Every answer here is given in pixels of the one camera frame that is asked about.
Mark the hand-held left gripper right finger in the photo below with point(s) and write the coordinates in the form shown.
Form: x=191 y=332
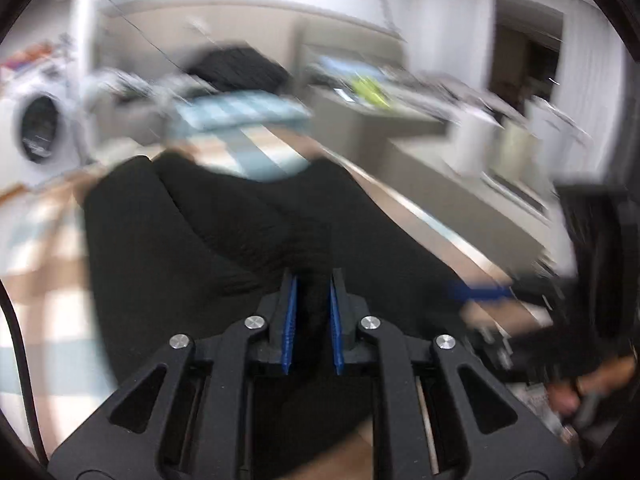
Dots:
x=337 y=330

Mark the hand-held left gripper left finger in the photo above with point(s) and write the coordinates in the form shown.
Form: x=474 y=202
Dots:
x=289 y=325

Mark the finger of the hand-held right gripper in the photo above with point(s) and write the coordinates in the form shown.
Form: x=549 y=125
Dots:
x=480 y=292

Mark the black t-shirt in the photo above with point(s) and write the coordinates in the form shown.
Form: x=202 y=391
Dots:
x=200 y=240

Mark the person's right hand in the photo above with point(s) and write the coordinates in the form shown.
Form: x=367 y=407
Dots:
x=600 y=375

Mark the grey counter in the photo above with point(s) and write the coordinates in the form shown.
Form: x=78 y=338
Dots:
x=465 y=210

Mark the white paper towel roll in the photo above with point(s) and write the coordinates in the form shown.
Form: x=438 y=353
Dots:
x=475 y=142

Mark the grey side cabinet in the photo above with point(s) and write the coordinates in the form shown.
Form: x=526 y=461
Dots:
x=370 y=125

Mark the teal checked cloth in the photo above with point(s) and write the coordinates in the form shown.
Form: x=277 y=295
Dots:
x=235 y=110

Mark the green toy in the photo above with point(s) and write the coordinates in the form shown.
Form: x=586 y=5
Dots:
x=372 y=91

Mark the dark door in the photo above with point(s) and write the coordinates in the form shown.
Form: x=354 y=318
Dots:
x=525 y=50

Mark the black jacket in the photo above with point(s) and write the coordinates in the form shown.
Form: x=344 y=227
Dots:
x=240 y=67

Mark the blue pillow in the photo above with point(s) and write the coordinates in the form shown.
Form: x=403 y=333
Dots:
x=345 y=64

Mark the light grey garment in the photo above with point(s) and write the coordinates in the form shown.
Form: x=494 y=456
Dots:
x=115 y=80

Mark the white washing machine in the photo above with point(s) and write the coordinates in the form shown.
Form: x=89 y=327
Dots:
x=40 y=125

